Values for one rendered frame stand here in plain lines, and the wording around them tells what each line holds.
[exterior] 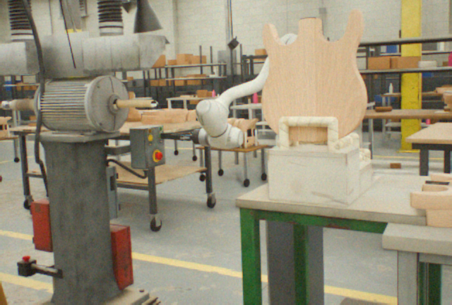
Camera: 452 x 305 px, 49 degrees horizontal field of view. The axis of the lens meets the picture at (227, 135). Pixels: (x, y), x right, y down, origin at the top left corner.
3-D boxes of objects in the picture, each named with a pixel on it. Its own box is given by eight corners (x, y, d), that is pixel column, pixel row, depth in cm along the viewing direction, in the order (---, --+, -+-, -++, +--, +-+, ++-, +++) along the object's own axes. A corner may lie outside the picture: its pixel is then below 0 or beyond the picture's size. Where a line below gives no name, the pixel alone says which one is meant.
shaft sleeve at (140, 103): (117, 107, 218) (116, 100, 218) (122, 107, 221) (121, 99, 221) (150, 107, 210) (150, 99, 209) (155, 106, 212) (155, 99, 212)
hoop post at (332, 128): (326, 152, 157) (326, 122, 156) (330, 150, 160) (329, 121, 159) (336, 152, 156) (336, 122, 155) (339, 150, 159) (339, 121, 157)
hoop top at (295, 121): (277, 126, 165) (277, 116, 165) (281, 125, 168) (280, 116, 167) (336, 127, 155) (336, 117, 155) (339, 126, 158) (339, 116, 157)
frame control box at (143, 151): (102, 180, 248) (99, 128, 245) (130, 172, 267) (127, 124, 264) (141, 183, 237) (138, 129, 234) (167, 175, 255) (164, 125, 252)
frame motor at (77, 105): (31, 135, 230) (26, 78, 227) (75, 128, 254) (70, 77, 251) (97, 137, 211) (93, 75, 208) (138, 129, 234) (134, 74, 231)
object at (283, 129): (277, 150, 166) (277, 121, 165) (281, 148, 169) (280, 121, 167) (287, 150, 164) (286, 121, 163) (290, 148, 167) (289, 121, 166)
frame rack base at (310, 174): (268, 200, 168) (266, 150, 166) (284, 190, 181) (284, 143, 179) (348, 207, 155) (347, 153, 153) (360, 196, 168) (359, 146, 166)
